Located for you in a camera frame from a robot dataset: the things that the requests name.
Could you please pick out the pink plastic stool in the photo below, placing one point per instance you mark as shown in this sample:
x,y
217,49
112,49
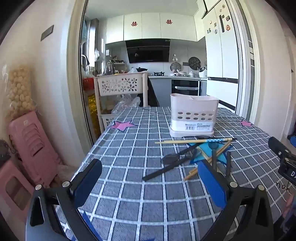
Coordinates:
x,y
34,143
13,185

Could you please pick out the black range hood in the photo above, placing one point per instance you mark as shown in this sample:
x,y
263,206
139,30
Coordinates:
x,y
148,51

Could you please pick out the white flower-cutout basket rack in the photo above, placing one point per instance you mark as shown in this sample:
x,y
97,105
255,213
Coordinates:
x,y
120,84

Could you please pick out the grey wall switch plate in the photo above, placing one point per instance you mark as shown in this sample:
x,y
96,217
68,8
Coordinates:
x,y
47,33

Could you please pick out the black chopstick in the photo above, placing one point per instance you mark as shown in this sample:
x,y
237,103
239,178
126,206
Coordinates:
x,y
214,162
228,164

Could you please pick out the bag of pale round snacks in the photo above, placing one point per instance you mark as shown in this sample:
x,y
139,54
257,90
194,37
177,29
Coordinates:
x,y
19,90

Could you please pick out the round grey pot lid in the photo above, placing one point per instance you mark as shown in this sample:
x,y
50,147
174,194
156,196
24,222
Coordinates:
x,y
175,67

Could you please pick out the grey checked tablecloth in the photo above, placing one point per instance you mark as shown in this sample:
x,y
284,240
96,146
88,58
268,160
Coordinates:
x,y
129,185

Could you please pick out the round black holed pan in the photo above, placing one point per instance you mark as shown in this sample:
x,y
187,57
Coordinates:
x,y
193,62

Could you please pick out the white countertop spice rack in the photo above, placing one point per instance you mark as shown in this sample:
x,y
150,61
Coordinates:
x,y
115,67

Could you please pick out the white upper kitchen cabinets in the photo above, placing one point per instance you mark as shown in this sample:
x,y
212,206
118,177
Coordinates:
x,y
150,25

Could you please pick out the dark hanging cloth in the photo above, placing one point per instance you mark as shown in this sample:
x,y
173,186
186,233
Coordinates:
x,y
152,95

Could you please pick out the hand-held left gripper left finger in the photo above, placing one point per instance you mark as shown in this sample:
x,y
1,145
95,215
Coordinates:
x,y
89,183

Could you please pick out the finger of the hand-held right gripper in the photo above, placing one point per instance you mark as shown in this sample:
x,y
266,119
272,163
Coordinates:
x,y
292,140
277,147

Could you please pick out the white sliding door frame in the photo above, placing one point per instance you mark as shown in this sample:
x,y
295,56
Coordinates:
x,y
75,69

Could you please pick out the black built-in oven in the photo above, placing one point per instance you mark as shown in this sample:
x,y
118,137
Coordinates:
x,y
185,88

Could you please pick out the red plastic basket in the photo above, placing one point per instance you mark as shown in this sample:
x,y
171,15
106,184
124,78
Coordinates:
x,y
88,83

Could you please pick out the white refrigerator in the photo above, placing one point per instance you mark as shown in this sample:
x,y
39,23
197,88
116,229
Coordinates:
x,y
222,58

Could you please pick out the black gas stove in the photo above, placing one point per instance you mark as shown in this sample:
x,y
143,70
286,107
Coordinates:
x,y
158,74

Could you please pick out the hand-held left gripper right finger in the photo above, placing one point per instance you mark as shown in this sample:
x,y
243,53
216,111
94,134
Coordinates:
x,y
211,185

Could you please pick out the white cooking pot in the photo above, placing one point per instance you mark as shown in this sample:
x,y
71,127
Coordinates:
x,y
182,74
191,74

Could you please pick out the blue-patterned bamboo chopsticks pair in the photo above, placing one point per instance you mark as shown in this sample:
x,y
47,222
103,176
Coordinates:
x,y
171,142

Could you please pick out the metal kitchen faucet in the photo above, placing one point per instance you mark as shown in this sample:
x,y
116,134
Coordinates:
x,y
84,58

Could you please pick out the clear plastic bag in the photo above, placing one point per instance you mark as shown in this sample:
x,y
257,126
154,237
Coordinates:
x,y
127,102

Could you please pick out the white rice cooker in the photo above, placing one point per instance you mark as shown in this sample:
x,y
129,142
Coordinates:
x,y
203,72

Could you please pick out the gold foil packaging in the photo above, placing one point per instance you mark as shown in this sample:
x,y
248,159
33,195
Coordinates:
x,y
93,111

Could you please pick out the black wok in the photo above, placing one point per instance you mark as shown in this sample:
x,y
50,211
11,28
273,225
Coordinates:
x,y
141,69

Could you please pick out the pale pink plastic utensil holder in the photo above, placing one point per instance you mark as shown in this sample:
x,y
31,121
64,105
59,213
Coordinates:
x,y
194,104

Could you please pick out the group of fridge magnets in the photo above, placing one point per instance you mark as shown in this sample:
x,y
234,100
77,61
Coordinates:
x,y
228,27

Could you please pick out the white plastic bag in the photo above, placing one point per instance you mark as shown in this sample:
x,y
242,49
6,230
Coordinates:
x,y
133,70

